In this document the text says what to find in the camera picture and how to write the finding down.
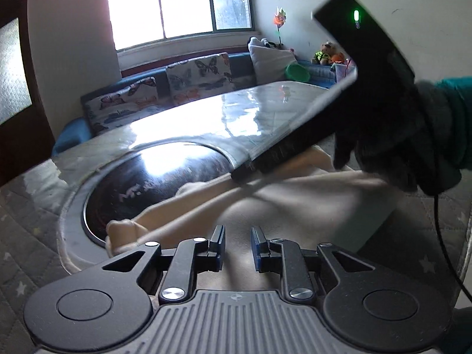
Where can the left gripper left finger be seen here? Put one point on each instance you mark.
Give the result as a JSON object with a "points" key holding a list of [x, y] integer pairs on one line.
{"points": [[168, 274]]}

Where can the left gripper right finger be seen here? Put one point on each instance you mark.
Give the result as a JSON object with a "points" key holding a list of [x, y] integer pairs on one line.
{"points": [[305, 274]]}

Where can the cream white sweater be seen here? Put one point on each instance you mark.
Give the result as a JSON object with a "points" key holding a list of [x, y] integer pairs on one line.
{"points": [[305, 200]]}

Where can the right hand dark glove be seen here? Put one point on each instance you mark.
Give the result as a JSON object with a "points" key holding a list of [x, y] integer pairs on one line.
{"points": [[404, 137]]}

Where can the window with frame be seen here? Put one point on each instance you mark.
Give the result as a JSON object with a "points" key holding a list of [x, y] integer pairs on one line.
{"points": [[138, 22]]}

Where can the round black induction cooktop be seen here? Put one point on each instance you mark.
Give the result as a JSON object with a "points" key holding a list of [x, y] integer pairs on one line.
{"points": [[147, 177]]}

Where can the colourful pinwheel toy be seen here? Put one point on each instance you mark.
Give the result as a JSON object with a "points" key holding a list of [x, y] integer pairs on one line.
{"points": [[279, 20]]}

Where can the plush teddy bear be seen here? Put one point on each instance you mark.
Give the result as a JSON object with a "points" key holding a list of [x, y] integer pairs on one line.
{"points": [[324, 55]]}

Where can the green plastic bowl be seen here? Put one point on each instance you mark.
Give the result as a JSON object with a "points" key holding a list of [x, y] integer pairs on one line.
{"points": [[297, 72]]}

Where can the grey white pillow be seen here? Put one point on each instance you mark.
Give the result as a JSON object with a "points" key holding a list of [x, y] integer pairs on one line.
{"points": [[269, 64]]}

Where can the teal sleeve forearm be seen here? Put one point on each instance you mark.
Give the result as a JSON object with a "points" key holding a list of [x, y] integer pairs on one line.
{"points": [[458, 94]]}

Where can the blue sofa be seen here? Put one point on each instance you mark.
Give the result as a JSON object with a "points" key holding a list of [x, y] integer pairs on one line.
{"points": [[79, 131]]}

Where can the orange plush toy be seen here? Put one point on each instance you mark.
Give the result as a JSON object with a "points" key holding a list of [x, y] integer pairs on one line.
{"points": [[338, 58]]}

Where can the butterfly print cushion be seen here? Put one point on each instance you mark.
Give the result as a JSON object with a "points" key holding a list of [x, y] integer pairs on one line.
{"points": [[136, 101], [199, 78]]}

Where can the dark wooden door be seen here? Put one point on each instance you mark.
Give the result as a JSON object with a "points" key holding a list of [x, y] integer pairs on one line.
{"points": [[26, 136]]}

